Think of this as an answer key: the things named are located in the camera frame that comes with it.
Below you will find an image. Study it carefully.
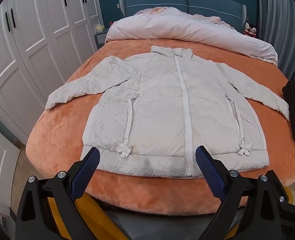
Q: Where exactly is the white puffer jacket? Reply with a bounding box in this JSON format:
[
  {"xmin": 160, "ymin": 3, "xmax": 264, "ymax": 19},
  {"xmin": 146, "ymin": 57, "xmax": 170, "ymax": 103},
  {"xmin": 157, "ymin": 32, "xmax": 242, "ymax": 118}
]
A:
[{"xmin": 45, "ymin": 46, "xmax": 289, "ymax": 178}]

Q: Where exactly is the orange plush bed cover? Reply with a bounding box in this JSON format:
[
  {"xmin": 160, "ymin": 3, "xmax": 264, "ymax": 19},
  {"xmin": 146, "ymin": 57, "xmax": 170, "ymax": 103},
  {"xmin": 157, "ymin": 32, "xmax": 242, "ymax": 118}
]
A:
[{"xmin": 26, "ymin": 40, "xmax": 295, "ymax": 215}]

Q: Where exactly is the plush toy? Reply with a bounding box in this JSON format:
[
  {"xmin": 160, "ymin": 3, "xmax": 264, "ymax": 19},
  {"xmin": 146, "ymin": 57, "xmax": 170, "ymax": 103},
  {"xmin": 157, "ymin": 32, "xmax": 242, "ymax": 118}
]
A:
[{"xmin": 244, "ymin": 22, "xmax": 256, "ymax": 38}]

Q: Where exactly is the white wardrobe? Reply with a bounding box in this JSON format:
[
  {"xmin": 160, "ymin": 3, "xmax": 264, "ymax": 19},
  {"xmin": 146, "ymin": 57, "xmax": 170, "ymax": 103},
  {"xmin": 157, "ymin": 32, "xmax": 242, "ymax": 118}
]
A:
[{"xmin": 0, "ymin": 0, "xmax": 102, "ymax": 142}]

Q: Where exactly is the grey curtain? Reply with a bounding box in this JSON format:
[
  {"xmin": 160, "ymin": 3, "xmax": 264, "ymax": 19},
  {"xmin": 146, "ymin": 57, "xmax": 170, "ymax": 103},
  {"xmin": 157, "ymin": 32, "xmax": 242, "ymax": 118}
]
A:
[{"xmin": 258, "ymin": 0, "xmax": 295, "ymax": 79}]

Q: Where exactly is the blue nightstand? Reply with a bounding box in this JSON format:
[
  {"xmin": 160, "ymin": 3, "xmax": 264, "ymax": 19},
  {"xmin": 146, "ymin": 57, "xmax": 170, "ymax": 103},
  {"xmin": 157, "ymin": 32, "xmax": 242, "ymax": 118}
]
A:
[{"xmin": 94, "ymin": 28, "xmax": 109, "ymax": 49}]

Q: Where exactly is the small yellow item on nightstand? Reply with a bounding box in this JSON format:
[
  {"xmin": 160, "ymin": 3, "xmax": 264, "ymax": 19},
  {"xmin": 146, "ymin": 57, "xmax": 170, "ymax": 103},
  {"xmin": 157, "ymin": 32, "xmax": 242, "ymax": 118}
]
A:
[{"xmin": 96, "ymin": 24, "xmax": 105, "ymax": 33}]

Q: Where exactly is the blue upholstered headboard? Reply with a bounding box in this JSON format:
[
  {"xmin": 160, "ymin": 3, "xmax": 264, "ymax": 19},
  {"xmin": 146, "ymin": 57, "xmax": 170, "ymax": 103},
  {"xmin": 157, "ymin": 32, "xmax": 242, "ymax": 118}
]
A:
[{"xmin": 119, "ymin": 0, "xmax": 247, "ymax": 33}]

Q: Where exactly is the pale pink duvet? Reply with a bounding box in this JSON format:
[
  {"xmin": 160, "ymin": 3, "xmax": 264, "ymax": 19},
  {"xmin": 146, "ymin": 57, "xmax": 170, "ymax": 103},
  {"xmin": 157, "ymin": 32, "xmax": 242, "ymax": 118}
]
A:
[{"xmin": 105, "ymin": 7, "xmax": 278, "ymax": 66}]

